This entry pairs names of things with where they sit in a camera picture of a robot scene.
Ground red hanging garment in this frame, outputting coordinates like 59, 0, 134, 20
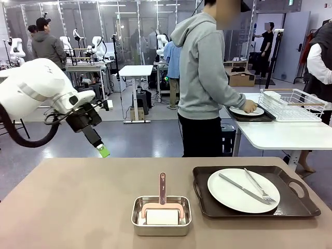
299, 32, 316, 65

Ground white wire dish rack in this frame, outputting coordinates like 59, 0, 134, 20
259, 88, 329, 122

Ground black corrugated cable hose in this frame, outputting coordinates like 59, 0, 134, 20
0, 102, 62, 148

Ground pink spoon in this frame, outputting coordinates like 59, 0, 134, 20
140, 172, 184, 226

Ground dark brown serving tray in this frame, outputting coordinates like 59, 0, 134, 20
192, 165, 322, 220
227, 105, 276, 122

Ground small cardboard box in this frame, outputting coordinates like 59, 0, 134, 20
129, 106, 145, 121

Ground low wooden shoe shelf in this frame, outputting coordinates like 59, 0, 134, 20
223, 56, 250, 68

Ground silver fork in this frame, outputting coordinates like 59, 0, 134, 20
243, 168, 278, 206

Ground person's right forearm grey sleeve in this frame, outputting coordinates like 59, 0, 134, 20
220, 89, 247, 112

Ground person in light blue shirt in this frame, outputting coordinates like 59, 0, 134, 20
163, 41, 182, 111

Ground black tripod stand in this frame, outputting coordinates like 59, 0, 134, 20
264, 28, 285, 90

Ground grey blue door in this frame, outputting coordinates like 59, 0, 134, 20
272, 11, 311, 84

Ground person in grey top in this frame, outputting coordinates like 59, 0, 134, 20
26, 24, 38, 60

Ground person's right hand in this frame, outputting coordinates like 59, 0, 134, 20
242, 100, 259, 114

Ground steel rectangular container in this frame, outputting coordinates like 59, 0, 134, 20
131, 195, 192, 237

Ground silver table knife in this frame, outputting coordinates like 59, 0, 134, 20
218, 173, 270, 205

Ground person in grey hoodie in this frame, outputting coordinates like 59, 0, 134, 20
170, 0, 259, 158

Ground white standing desk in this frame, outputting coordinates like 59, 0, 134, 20
118, 64, 154, 124

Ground person dark vest white sleeves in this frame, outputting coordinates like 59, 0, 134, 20
298, 22, 332, 173

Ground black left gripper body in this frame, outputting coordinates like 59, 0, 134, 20
65, 102, 104, 149

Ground white rectangular holder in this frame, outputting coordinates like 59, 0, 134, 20
262, 90, 282, 105

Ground white round plate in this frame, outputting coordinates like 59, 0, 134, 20
206, 168, 281, 214
229, 105, 265, 117

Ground black stool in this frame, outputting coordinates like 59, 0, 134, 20
134, 89, 153, 116

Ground person in black clothes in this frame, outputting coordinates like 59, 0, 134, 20
253, 22, 275, 80

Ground open cardboard box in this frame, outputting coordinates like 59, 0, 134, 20
224, 66, 256, 87

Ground person black cap grey hoodie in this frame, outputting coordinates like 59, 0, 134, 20
31, 17, 67, 71

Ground white robot workbench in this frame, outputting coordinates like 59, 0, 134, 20
65, 61, 107, 101

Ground white table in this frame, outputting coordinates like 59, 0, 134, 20
224, 92, 332, 172

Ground small white camera box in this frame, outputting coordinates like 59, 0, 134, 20
100, 99, 114, 112

